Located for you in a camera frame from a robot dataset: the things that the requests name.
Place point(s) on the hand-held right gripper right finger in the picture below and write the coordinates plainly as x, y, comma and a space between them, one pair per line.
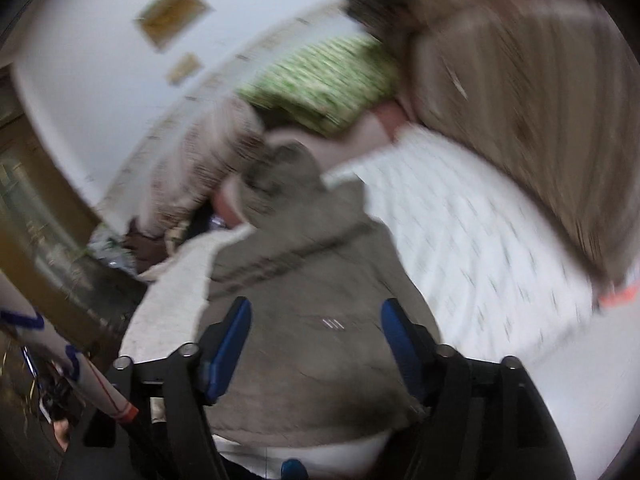
402, 350

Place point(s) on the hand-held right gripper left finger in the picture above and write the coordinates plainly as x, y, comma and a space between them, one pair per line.
227, 350

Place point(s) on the olive grey quilted jacket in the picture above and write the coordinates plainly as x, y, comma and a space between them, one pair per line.
310, 300

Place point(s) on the cream fleece blanket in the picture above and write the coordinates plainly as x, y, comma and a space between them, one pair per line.
170, 300

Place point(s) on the white leaf print bed sheet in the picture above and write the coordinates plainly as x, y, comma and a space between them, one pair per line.
450, 240

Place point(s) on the wooden door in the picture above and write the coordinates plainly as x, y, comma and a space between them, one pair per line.
35, 220

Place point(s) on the brown cloth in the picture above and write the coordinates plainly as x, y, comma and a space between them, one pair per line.
145, 247

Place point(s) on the small striped floral pillow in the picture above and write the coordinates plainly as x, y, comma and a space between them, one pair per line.
210, 160

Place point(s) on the pink bolster cushion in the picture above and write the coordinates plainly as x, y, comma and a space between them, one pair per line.
350, 145

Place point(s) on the large striped floral cushion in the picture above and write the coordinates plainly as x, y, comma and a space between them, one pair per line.
540, 110

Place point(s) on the green patterned cloth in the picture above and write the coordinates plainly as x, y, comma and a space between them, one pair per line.
325, 80

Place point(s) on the grey houndstooth cloth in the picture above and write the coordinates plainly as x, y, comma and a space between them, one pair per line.
375, 0

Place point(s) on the small wall plaque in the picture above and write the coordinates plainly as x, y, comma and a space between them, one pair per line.
183, 68

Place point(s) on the gold framed wall picture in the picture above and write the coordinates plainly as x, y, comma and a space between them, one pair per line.
171, 14

